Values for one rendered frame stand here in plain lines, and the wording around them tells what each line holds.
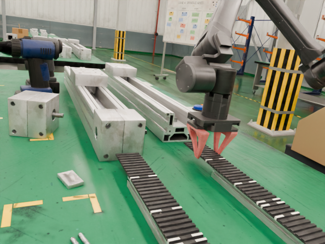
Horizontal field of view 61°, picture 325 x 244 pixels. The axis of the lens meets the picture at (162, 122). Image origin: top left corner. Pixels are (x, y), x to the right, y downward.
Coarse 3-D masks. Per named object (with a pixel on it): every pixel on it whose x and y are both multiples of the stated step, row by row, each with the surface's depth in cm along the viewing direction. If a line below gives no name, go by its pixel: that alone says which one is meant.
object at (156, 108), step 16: (112, 80) 125; (128, 80) 127; (128, 96) 103; (144, 96) 90; (160, 96) 94; (144, 112) 91; (160, 112) 77; (176, 112) 84; (160, 128) 77; (176, 128) 80
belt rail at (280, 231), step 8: (216, 176) 58; (224, 184) 56; (232, 184) 53; (232, 192) 53; (240, 192) 51; (240, 200) 51; (248, 200) 50; (248, 208) 49; (256, 208) 48; (256, 216) 48; (264, 216) 46; (272, 224) 44; (280, 224) 43; (280, 232) 43; (288, 232) 42; (288, 240) 42; (296, 240) 41
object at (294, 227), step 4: (304, 220) 42; (308, 220) 42; (284, 224) 41; (288, 224) 41; (292, 224) 41; (296, 224) 41; (300, 224) 41; (304, 224) 42; (308, 224) 41; (312, 224) 42; (288, 228) 40; (292, 228) 40; (296, 228) 40; (300, 228) 40; (304, 228) 40; (308, 228) 41; (312, 228) 41; (292, 232) 40; (296, 232) 40
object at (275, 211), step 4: (268, 208) 44; (272, 208) 44; (276, 208) 45; (280, 208) 45; (284, 208) 45; (288, 208) 45; (292, 208) 45; (268, 212) 44; (272, 212) 43; (276, 212) 44; (280, 212) 44; (284, 212) 44; (288, 212) 44; (292, 212) 44
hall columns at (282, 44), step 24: (120, 0) 996; (288, 0) 346; (312, 0) 328; (120, 24) 1023; (312, 24) 340; (120, 48) 1049; (288, 48) 362; (288, 72) 346; (264, 96) 380; (288, 96) 360; (264, 120) 381; (288, 120) 375
